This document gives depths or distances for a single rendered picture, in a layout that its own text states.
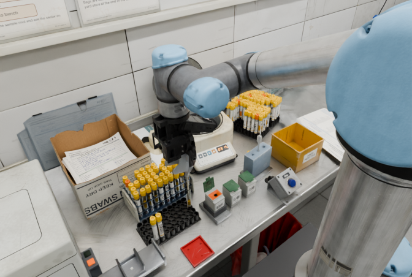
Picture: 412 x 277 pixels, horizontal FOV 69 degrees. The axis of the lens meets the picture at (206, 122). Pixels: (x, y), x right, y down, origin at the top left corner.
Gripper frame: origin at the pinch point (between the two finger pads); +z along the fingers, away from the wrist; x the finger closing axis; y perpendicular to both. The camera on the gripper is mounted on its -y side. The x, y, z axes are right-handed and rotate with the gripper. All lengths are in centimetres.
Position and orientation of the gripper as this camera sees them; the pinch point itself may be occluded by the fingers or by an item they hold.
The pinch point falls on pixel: (186, 168)
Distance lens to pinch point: 84.3
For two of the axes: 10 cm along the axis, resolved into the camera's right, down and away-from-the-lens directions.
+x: 6.0, 4.5, -6.6
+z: 0.2, 8.2, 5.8
